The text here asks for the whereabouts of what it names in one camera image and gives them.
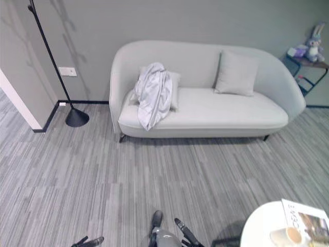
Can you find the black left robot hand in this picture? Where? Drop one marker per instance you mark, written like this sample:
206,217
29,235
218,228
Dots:
95,240

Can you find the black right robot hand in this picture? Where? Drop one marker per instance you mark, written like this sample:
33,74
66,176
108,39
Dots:
186,230

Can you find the light grey curved sofa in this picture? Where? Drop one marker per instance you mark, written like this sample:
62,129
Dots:
205,113

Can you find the black pole clothes rack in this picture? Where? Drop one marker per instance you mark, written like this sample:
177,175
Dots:
76,118

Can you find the silver robot leg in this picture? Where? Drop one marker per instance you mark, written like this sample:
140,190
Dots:
165,238

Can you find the dark robot foot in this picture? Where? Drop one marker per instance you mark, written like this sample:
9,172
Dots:
157,218

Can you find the round white table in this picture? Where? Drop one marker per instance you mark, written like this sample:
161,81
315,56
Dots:
259,226

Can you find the clear glass cup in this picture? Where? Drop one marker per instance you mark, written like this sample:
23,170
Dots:
289,234

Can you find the white printed magazine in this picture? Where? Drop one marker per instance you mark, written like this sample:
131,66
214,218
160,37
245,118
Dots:
303,216

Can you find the white crumpled garment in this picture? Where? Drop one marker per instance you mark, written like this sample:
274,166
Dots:
154,95

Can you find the small white skirting socket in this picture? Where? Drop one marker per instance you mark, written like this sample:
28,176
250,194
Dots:
62,104

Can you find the light grey square cushion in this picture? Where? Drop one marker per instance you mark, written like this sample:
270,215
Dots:
236,73
175,87

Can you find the purple tissue pack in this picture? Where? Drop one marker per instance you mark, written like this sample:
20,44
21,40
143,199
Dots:
296,51

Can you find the purple plush bunny toy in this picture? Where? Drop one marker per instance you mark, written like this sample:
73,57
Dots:
314,46

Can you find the white wall socket plate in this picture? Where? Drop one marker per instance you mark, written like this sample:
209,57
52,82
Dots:
68,71

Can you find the black frame side table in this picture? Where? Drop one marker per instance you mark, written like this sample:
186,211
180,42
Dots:
312,64

